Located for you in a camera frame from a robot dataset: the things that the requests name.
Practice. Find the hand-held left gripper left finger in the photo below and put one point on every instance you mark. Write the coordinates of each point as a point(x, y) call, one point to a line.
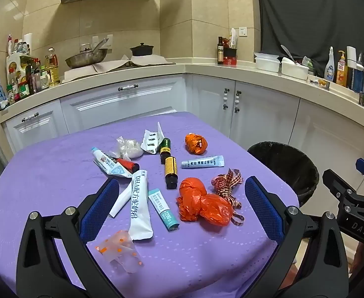
point(102, 209)

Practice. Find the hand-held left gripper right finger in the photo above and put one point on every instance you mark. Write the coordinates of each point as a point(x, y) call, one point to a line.
point(264, 209)

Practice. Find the plain white sachet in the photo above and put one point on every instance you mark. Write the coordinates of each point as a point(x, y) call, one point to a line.
point(121, 200)

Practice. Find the black trash bin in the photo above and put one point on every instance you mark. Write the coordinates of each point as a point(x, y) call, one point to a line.
point(287, 167)

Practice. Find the clear plastic bag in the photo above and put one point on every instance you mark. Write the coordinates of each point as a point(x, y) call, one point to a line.
point(129, 149)

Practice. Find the light blue tube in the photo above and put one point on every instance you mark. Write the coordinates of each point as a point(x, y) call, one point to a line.
point(203, 162)

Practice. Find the torn white printed wrapper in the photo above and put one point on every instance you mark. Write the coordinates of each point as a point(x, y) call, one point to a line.
point(149, 141)

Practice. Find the printed white long sachet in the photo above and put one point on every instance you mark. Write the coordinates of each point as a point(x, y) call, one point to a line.
point(139, 211)

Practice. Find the white blue squeezed pouch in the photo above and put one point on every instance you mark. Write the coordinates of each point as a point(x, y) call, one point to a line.
point(110, 166)

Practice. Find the clear orange dotted plastic wrapper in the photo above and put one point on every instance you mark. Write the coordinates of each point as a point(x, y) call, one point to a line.
point(121, 250)

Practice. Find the red checkered ribbon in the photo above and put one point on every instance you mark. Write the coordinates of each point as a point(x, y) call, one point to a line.
point(228, 181)

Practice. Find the red cylinder tube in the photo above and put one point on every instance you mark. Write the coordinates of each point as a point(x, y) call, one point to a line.
point(129, 164)

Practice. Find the teal white tube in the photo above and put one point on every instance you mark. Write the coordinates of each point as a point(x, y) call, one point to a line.
point(163, 209)

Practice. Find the large orange plastic bag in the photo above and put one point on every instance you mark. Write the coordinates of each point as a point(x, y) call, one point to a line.
point(203, 205)

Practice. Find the brown bottle yellow label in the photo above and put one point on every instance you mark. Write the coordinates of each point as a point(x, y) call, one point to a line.
point(171, 169)

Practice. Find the purple tablecloth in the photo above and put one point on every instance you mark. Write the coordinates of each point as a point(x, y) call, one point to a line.
point(200, 260)

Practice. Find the steel faucet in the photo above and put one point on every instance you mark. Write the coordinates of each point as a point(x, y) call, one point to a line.
point(362, 80)

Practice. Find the blue bottle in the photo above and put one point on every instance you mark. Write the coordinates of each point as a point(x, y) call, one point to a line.
point(357, 80)

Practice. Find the green glass bottle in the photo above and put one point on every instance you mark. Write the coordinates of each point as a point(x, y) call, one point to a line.
point(164, 146)

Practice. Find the small orange plastic bag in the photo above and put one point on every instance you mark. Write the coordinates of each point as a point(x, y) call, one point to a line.
point(195, 143)

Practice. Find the orange dish soap bottle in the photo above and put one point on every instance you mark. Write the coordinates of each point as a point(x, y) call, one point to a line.
point(342, 71)

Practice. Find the white spray bottle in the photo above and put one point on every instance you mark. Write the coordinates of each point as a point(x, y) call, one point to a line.
point(329, 68)

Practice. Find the green packet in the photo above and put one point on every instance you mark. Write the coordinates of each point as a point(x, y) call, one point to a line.
point(308, 62)

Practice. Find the white kitchen cabinets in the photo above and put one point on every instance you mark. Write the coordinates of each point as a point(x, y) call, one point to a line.
point(157, 99)

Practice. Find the grey ladle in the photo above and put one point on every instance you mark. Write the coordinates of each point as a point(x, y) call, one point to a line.
point(287, 52)

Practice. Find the beige paper sheet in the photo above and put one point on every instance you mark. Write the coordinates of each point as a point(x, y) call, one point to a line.
point(154, 60)
point(107, 67)

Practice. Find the steel wok pan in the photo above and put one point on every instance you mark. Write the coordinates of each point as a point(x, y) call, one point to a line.
point(85, 59)

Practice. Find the cluster of condiment bottles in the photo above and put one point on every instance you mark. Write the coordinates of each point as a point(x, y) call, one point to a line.
point(30, 74)

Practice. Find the beige kitchen countertop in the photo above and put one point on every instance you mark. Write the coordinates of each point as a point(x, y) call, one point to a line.
point(200, 70)

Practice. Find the red black box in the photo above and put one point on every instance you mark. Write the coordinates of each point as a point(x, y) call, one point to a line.
point(230, 57)

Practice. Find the dark oil bottle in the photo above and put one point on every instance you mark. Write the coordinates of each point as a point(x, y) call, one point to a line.
point(220, 52)

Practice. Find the black cooking pot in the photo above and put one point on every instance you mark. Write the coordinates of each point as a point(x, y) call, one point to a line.
point(142, 50)

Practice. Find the black backdrop cloth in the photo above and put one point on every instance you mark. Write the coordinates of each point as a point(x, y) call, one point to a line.
point(309, 12)

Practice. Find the white paper packet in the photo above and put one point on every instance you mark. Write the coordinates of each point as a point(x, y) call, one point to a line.
point(233, 38)

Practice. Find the white wall switch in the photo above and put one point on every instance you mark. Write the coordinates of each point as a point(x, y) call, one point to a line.
point(110, 42)
point(95, 42)

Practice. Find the white wall socket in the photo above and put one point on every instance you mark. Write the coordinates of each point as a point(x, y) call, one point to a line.
point(243, 31)

